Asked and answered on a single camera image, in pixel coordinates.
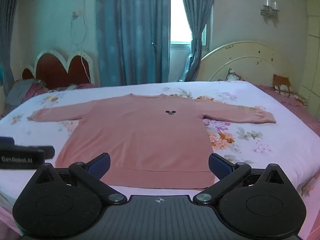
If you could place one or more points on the bright window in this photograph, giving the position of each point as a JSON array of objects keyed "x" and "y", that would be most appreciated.
[{"x": 178, "y": 17}]

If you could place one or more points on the grey-blue side curtain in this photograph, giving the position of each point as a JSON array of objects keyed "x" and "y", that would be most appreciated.
[{"x": 7, "y": 42}]

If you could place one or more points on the wall socket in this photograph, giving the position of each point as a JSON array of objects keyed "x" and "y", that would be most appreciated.
[{"x": 75, "y": 14}]

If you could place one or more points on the white patterned pillow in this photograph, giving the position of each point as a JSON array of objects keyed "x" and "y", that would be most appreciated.
[{"x": 234, "y": 75}]

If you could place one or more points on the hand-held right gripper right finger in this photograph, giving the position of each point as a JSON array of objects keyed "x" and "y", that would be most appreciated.
[{"x": 221, "y": 166}]

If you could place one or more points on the pile of clothes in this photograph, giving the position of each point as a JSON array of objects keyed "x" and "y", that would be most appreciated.
[{"x": 25, "y": 91}]

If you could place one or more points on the cream round headboard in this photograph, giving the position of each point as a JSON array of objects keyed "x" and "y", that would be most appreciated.
[{"x": 250, "y": 60}]

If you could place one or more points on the glass wall lamp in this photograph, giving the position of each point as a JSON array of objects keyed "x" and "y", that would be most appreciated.
[{"x": 270, "y": 8}]

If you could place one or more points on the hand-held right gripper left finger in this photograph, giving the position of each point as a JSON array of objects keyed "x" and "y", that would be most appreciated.
[{"x": 98, "y": 166}]

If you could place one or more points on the floral white bed sheet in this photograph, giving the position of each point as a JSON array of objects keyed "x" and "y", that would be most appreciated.
[{"x": 250, "y": 150}]

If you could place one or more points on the orange patterned pillow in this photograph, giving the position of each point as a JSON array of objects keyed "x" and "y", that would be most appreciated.
[{"x": 282, "y": 85}]

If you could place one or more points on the pink long-sleeved sweater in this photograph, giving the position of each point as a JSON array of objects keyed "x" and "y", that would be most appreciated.
[{"x": 140, "y": 135}]

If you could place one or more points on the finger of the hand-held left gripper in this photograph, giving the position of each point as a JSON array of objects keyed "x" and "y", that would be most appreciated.
[{"x": 49, "y": 152}]

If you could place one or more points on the wide blue curtain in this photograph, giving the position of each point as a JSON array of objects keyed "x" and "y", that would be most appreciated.
[{"x": 132, "y": 30}]

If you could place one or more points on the red scalloped headboard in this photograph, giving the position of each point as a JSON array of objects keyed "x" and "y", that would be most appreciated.
[{"x": 53, "y": 72}]

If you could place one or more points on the tied blue curtain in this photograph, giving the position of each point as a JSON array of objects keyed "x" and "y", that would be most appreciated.
[{"x": 195, "y": 17}]

